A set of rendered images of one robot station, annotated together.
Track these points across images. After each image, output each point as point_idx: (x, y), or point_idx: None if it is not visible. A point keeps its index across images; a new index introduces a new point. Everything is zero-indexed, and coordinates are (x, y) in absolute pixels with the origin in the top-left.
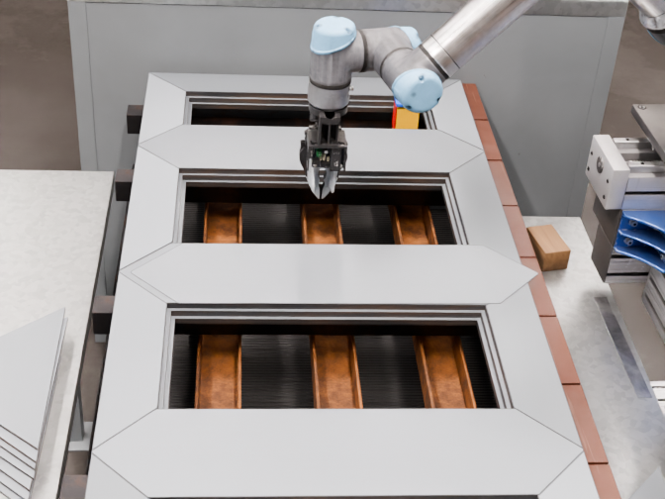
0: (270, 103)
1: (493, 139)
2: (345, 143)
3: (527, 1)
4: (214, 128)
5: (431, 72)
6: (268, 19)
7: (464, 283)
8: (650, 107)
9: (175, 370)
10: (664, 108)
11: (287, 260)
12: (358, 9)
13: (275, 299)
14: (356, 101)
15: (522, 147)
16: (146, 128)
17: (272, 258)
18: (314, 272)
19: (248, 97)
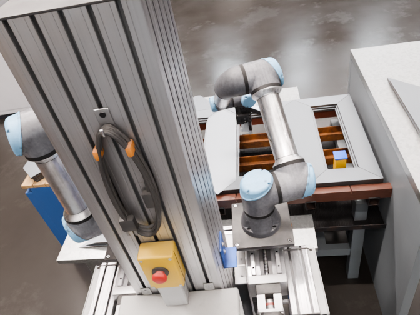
0: (342, 125)
1: (331, 192)
2: (238, 116)
3: (216, 95)
4: (309, 112)
5: (212, 100)
6: (368, 100)
7: (212, 174)
8: (283, 204)
9: (239, 151)
10: (283, 209)
11: (227, 135)
12: (379, 117)
13: (207, 135)
14: (349, 147)
15: (397, 237)
16: (305, 99)
17: (228, 132)
18: (220, 141)
19: (341, 119)
